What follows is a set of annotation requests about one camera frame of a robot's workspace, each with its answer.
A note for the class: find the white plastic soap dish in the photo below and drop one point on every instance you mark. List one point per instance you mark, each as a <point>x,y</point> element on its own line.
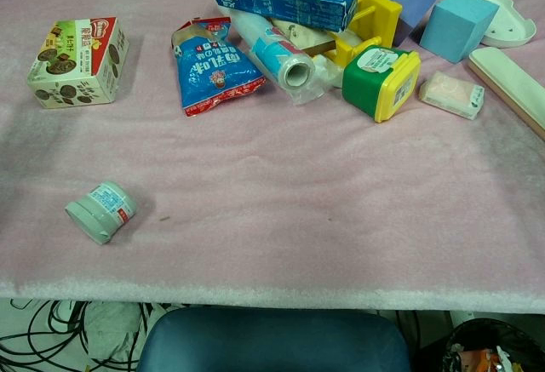
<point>508,23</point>

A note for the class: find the light blue foam cube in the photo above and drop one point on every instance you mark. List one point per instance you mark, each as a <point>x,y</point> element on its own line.
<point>455,25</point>

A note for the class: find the black trash bin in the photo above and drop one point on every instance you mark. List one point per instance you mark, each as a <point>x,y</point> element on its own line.
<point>494,348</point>

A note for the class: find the blue chair backrest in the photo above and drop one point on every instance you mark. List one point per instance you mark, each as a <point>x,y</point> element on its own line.
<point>272,342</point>

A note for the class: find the pale green small jar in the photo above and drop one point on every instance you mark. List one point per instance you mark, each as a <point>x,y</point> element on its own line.
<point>102,210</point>

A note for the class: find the chocolate wafer cookie box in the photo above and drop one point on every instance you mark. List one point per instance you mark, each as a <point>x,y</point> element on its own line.
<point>76,65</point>

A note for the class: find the purple foam cube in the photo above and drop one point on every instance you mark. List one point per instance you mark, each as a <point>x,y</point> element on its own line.
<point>409,1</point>

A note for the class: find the plastic bag roll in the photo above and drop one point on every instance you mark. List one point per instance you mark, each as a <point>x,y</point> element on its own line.
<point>277,55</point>

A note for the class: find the pink foam table mat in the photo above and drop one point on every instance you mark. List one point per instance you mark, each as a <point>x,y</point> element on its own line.
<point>272,202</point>

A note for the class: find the yellow plastic rack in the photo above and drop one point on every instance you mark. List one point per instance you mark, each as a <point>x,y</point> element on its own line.
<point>374,14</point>

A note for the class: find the blue milk candy bag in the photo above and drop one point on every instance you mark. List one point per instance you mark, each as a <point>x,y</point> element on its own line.
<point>213,70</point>

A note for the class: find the cream paper package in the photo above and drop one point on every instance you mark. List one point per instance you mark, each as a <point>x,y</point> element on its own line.
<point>304,36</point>

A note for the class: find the green yellow lidded container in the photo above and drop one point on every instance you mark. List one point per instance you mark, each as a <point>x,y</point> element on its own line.
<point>374,84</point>

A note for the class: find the pink tissue packet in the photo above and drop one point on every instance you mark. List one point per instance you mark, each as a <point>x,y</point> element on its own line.
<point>451,93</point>

